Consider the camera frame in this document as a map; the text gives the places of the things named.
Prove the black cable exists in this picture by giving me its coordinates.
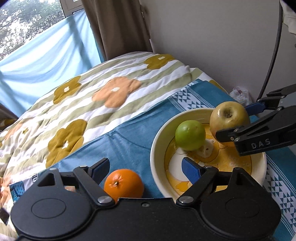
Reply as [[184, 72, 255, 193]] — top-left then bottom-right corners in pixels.
[[256, 0, 284, 103]]

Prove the white plastic bag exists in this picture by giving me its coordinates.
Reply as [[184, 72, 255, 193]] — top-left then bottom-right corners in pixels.
[[229, 86, 252, 106]]

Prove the yellow-brown apple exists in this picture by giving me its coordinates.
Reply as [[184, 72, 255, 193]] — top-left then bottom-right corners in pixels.
[[209, 101, 250, 140]]

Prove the floral striped quilt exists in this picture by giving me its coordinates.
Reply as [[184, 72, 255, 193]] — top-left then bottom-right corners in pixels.
[[0, 51, 230, 239]]

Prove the light blue window cloth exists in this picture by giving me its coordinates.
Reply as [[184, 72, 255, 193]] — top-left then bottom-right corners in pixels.
[[1, 10, 101, 116]]

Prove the large orange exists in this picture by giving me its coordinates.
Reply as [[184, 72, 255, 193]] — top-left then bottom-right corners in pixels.
[[103, 169, 144, 202]]

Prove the brown right curtain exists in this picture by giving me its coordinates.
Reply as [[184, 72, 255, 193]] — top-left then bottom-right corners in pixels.
[[82, 0, 152, 61]]

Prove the green apple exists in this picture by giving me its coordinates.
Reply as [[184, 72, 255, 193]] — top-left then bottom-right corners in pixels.
[[175, 120, 206, 151]]

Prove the cream yellow ceramic bowl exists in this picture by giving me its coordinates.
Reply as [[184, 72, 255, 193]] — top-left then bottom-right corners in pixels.
[[150, 108, 267, 200]]

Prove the window frame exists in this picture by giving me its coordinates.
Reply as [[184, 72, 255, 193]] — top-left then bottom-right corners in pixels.
[[60, 0, 83, 17]]

